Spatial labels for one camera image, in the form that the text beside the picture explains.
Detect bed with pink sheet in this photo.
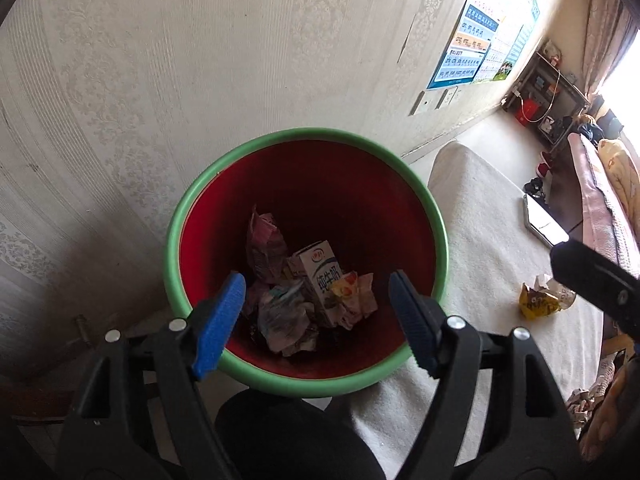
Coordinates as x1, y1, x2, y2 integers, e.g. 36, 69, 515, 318
567, 132, 640, 281

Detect red box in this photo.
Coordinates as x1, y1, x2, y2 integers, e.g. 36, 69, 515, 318
516, 99, 541, 126

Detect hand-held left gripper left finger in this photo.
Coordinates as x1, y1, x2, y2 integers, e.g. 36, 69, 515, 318
55, 271, 247, 480

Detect pink curtain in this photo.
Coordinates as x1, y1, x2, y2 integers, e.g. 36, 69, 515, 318
582, 0, 640, 106

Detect yellow snack wrapper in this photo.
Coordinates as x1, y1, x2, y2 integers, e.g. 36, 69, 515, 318
519, 282, 571, 320

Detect black stool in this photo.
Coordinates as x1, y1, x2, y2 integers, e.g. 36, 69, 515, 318
215, 389, 388, 480

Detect black shoes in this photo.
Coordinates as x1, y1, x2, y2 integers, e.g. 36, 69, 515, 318
524, 177, 551, 202

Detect white wall plate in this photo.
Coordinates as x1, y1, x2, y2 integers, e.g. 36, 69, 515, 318
410, 91, 435, 117

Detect white table cloth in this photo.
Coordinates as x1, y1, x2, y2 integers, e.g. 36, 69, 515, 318
350, 141, 616, 466

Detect yellow blanket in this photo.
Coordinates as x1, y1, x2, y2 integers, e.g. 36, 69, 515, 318
597, 137, 640, 196

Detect smartphone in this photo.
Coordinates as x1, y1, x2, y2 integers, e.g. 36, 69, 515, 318
522, 193, 571, 247

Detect wooden shelf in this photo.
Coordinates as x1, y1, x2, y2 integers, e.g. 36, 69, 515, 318
502, 40, 591, 146

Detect red bin with green rim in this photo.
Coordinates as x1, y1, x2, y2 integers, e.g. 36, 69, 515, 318
164, 127, 449, 398

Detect pink snack packet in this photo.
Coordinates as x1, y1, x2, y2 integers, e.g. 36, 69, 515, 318
244, 205, 291, 313

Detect crumpled beige wrapper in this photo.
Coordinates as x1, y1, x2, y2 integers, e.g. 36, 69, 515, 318
566, 382, 601, 413

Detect white printed wrapper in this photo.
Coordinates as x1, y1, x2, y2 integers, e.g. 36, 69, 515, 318
330, 270, 379, 331

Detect white cup wrapper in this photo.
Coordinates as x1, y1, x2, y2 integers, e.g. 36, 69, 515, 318
532, 274, 577, 308

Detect silver foil wrapper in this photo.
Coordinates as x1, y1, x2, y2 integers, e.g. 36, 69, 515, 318
256, 280, 321, 358

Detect green white wall poster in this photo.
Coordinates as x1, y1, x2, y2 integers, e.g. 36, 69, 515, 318
472, 0, 542, 83

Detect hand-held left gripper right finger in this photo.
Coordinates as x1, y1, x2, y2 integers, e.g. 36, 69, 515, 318
389, 270, 581, 480

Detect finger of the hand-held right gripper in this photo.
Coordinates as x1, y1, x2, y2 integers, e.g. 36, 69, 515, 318
550, 239, 640, 333

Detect white milk carton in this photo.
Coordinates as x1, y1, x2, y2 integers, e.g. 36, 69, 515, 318
289, 240, 346, 328

